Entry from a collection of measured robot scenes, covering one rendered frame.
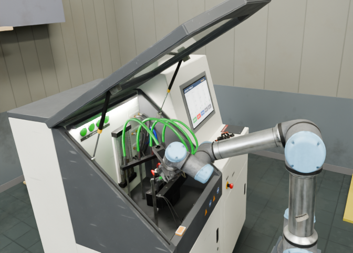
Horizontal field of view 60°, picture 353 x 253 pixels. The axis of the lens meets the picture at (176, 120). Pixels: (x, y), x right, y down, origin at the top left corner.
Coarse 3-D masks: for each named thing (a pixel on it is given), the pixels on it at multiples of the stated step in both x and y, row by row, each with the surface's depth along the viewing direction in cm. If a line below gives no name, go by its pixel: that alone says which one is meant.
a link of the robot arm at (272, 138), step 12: (300, 120) 105; (264, 132) 114; (276, 132) 111; (204, 144) 127; (216, 144) 122; (228, 144) 119; (240, 144) 117; (252, 144) 115; (264, 144) 113; (276, 144) 112; (216, 156) 122; (228, 156) 121
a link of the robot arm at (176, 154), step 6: (174, 144) 113; (180, 144) 113; (168, 150) 112; (174, 150) 112; (180, 150) 112; (168, 156) 112; (174, 156) 111; (180, 156) 111; (186, 156) 114; (168, 162) 116; (174, 162) 113; (180, 162) 113; (180, 168) 115
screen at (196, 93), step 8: (192, 80) 213; (200, 80) 225; (184, 88) 201; (192, 88) 212; (200, 88) 223; (208, 88) 236; (184, 96) 200; (192, 96) 210; (200, 96) 221; (208, 96) 234; (184, 104) 199; (192, 104) 209; (200, 104) 220; (208, 104) 232; (192, 112) 207; (200, 112) 218; (208, 112) 230; (192, 120) 206; (200, 120) 217; (192, 128) 205
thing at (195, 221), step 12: (216, 180) 181; (204, 192) 170; (216, 192) 182; (204, 204) 163; (192, 216) 152; (204, 216) 166; (192, 228) 150; (180, 240) 137; (192, 240) 152; (180, 252) 139
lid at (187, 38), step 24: (240, 0) 94; (264, 0) 118; (192, 24) 91; (216, 24) 119; (168, 48) 96; (192, 48) 162; (120, 72) 106; (144, 72) 145; (96, 96) 116; (48, 120) 132
